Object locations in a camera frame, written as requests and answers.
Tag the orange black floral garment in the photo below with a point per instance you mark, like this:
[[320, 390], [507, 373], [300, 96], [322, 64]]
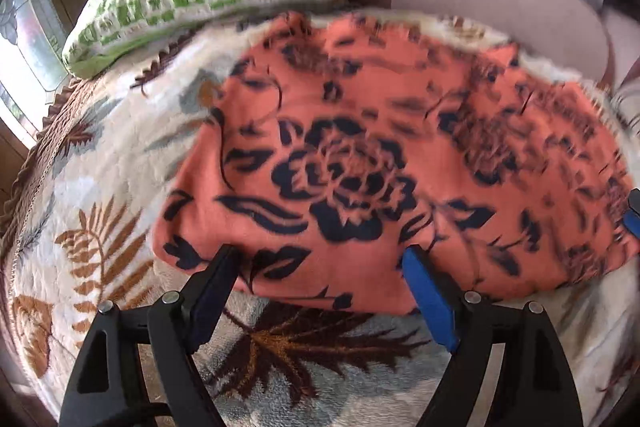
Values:
[[329, 151]]

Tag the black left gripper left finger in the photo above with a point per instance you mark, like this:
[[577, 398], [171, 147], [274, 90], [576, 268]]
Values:
[[137, 365]]

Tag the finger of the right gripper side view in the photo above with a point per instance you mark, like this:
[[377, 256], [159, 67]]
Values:
[[631, 218]]

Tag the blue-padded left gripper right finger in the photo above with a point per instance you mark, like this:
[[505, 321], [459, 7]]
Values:
[[535, 386]]

